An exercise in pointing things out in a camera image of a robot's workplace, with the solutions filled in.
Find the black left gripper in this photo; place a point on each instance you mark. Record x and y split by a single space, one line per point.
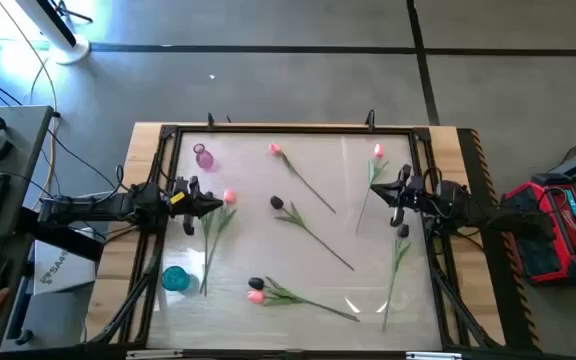
178 205

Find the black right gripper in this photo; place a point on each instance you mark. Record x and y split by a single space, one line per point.
422 195

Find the pink artificial tulip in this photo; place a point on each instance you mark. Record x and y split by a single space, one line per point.
274 149
255 297
229 196
379 150

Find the black artificial tulip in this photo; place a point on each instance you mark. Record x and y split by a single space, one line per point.
276 202
403 230
256 283

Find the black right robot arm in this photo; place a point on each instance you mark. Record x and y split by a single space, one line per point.
493 217

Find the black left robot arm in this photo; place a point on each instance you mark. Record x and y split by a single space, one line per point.
93 207

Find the purple glass vase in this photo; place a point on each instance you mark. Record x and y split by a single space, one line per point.
204 160

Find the teal glass vase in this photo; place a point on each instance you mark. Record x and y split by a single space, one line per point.
175 278

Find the small black clamp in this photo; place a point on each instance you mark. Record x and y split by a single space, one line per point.
210 121
370 120

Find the black hazard-striped floor strip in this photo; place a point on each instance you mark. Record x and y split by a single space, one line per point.
498 300

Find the white cardboard box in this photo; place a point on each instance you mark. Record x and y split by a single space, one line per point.
63 270

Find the red and black tool case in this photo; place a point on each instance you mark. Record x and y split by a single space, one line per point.
568 235

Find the grey desk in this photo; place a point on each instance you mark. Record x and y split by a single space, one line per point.
23 150

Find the black metal table frame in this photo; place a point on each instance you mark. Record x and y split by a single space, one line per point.
293 129

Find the silver metal bracket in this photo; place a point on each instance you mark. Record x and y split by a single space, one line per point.
153 354
433 355

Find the white pedestal stand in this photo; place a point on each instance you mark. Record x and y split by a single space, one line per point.
68 50

